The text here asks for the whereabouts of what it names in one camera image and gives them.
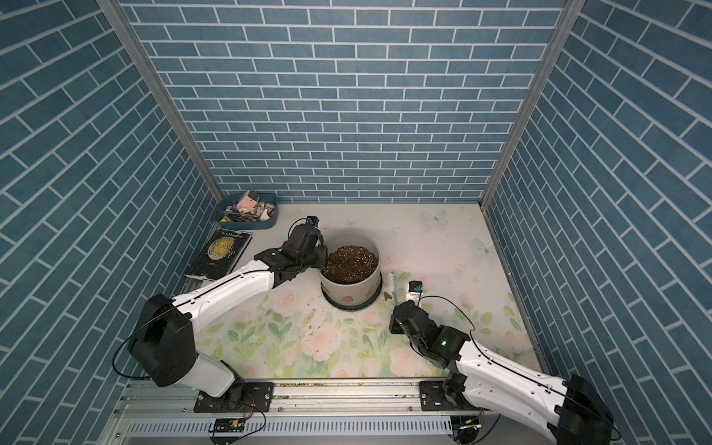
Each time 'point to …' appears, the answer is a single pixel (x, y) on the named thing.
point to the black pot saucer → (353, 307)
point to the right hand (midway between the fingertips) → (394, 310)
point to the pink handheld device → (247, 202)
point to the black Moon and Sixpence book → (221, 255)
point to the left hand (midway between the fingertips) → (329, 251)
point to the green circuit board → (230, 425)
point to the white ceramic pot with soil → (352, 273)
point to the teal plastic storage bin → (232, 213)
